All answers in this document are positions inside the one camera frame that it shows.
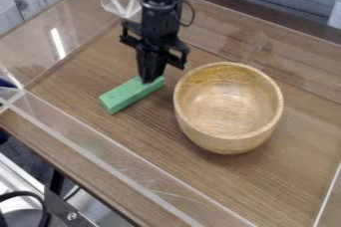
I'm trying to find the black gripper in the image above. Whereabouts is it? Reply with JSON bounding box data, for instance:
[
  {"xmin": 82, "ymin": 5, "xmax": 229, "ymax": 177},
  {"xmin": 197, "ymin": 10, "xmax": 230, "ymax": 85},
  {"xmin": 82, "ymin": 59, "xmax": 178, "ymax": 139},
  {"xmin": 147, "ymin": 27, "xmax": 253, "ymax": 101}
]
[{"xmin": 120, "ymin": 5, "xmax": 190, "ymax": 82}]

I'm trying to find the green rectangular block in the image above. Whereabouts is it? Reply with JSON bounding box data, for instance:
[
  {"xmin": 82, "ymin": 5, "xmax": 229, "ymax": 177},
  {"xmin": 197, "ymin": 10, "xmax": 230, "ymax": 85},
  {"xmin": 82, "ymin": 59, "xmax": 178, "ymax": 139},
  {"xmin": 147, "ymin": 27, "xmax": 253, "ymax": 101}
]
[{"xmin": 99, "ymin": 77, "xmax": 166, "ymax": 114}]

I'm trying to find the brown wooden bowl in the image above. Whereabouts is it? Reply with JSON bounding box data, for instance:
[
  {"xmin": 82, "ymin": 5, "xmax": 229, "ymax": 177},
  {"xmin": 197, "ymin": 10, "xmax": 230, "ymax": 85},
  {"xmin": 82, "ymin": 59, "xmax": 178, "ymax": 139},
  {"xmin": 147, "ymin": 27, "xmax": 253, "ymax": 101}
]
[{"xmin": 173, "ymin": 62, "xmax": 284, "ymax": 154}]

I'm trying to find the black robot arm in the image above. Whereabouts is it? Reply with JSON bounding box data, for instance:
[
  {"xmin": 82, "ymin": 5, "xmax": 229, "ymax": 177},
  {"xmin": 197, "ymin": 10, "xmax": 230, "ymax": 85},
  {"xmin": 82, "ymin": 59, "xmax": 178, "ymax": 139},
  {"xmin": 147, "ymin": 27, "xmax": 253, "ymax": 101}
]
[{"xmin": 120, "ymin": 0, "xmax": 190, "ymax": 84}]

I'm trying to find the black metal table leg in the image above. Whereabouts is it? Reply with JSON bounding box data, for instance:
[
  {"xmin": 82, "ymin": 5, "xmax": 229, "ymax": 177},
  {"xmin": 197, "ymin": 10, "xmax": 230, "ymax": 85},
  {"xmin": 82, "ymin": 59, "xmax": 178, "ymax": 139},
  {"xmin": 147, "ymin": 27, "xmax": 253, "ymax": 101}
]
[{"xmin": 50, "ymin": 170, "xmax": 66, "ymax": 196}]

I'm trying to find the clear acrylic tray enclosure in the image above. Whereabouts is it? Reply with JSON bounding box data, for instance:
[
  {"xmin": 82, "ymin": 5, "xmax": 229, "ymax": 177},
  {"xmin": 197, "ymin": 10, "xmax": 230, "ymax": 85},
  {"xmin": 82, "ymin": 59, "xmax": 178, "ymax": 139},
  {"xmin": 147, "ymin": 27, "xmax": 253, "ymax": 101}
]
[{"xmin": 0, "ymin": 0, "xmax": 341, "ymax": 227}]

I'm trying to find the metal bracket with screw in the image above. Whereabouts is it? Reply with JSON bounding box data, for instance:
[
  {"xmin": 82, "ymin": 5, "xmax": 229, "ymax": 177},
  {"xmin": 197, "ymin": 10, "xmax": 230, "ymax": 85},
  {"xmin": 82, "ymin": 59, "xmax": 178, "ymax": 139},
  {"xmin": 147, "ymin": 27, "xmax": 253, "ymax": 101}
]
[{"xmin": 44, "ymin": 190, "xmax": 99, "ymax": 227}]

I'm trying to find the black cable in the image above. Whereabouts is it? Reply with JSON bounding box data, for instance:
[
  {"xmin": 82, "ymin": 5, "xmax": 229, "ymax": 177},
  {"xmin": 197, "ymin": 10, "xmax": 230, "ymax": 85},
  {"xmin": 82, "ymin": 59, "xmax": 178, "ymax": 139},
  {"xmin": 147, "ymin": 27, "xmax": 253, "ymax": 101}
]
[{"xmin": 0, "ymin": 190, "xmax": 51, "ymax": 227}]

